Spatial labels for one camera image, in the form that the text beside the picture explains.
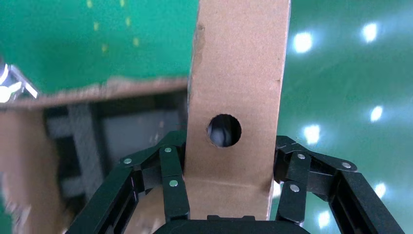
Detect green table cloth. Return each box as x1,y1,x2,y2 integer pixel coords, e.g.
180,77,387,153
0,0,200,95

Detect large open cardboard carton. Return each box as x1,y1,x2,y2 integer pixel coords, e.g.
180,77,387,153
0,76,191,234

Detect wooden block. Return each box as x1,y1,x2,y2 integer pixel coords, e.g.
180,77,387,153
183,0,292,222

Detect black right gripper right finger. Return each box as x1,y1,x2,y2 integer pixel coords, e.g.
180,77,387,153
273,136,406,234

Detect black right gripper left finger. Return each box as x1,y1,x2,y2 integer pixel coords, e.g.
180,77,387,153
66,130,191,234

